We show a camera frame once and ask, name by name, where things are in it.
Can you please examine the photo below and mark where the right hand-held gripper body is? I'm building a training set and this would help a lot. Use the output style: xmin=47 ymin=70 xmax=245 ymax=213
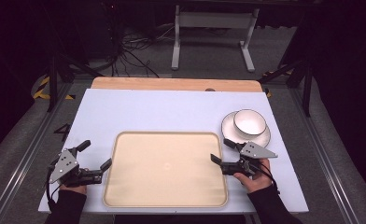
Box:
xmin=220 ymin=141 xmax=279 ymax=177

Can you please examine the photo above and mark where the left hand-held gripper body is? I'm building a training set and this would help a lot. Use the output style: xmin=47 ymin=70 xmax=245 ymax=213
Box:
xmin=49 ymin=147 xmax=105 ymax=189

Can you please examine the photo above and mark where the white plate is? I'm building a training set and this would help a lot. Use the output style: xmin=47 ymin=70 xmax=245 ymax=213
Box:
xmin=220 ymin=110 xmax=272 ymax=149

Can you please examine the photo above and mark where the white bowl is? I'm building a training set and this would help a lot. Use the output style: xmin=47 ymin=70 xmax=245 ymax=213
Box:
xmin=232 ymin=108 xmax=268 ymax=137

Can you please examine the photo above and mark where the beige tray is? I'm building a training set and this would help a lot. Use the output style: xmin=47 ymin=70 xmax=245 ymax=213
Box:
xmin=102 ymin=131 xmax=229 ymax=209

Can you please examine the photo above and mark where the person's left hand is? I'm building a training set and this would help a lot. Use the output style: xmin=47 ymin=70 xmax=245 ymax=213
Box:
xmin=59 ymin=184 xmax=88 ymax=196

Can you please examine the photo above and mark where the person's right hand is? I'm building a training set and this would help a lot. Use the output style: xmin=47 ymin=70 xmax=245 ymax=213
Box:
xmin=232 ymin=158 xmax=274 ymax=195

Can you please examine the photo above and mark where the black tape floor mark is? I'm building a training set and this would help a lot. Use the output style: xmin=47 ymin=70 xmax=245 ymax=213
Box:
xmin=53 ymin=123 xmax=72 ymax=143

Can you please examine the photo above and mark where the yellow black floor tape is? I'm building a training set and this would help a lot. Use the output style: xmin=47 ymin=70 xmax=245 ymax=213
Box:
xmin=262 ymin=69 xmax=294 ymax=98
xmin=32 ymin=76 xmax=77 ymax=101

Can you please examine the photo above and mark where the black tripod stand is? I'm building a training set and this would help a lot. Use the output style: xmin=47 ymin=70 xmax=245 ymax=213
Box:
xmin=258 ymin=58 xmax=314 ymax=119
xmin=45 ymin=50 xmax=105 ymax=114

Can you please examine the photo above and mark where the white table mat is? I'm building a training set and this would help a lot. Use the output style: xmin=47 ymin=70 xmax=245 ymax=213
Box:
xmin=37 ymin=88 xmax=310 ymax=215

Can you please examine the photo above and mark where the wooden board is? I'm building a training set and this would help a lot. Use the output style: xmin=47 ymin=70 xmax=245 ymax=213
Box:
xmin=91 ymin=77 xmax=263 ymax=93

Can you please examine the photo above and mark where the black curtain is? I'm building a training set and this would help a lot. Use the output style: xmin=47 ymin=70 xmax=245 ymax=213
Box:
xmin=0 ymin=0 xmax=59 ymax=164
xmin=291 ymin=0 xmax=366 ymax=203

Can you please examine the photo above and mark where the white metal stand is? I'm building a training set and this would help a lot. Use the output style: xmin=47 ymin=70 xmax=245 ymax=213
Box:
xmin=170 ymin=4 xmax=260 ymax=74

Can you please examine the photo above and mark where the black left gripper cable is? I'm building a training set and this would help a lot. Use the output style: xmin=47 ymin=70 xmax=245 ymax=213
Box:
xmin=45 ymin=166 xmax=63 ymax=213

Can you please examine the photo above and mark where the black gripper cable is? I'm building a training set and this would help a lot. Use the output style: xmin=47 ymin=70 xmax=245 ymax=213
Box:
xmin=45 ymin=166 xmax=63 ymax=213
xmin=249 ymin=160 xmax=281 ymax=195

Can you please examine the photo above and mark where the aluminium floor rail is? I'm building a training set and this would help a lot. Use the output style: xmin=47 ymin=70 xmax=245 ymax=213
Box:
xmin=288 ymin=87 xmax=361 ymax=224
xmin=0 ymin=81 xmax=76 ymax=224

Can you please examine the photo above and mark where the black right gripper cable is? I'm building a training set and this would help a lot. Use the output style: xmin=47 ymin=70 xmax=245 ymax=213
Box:
xmin=249 ymin=160 xmax=281 ymax=195

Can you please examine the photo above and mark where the bundle of black floor cables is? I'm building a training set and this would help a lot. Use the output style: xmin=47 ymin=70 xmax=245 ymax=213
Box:
xmin=101 ymin=21 xmax=176 ymax=79

